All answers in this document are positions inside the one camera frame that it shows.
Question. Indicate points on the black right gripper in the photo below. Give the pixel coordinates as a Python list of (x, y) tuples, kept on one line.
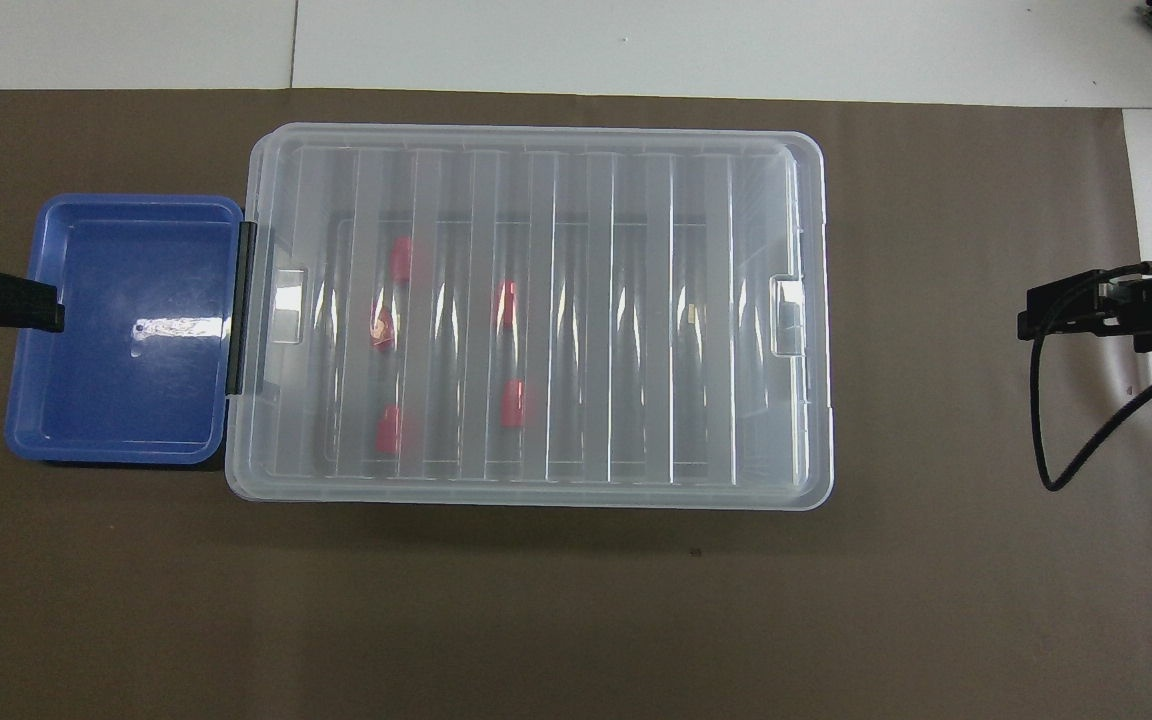
[(1151, 300)]

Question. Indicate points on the red block with white sticker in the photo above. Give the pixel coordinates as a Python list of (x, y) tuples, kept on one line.
[(382, 328)]

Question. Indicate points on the clear ribbed box lid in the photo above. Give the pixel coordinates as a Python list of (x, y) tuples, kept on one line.
[(566, 170)]

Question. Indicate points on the blue plastic tray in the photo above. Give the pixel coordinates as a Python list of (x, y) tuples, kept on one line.
[(136, 400)]

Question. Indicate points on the black box latch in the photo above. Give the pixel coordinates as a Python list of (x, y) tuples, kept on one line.
[(241, 310)]

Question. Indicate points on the clear plastic storage box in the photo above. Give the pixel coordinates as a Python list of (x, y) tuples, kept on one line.
[(266, 440)]

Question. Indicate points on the brown table mat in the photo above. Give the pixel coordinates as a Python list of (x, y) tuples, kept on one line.
[(576, 620)]

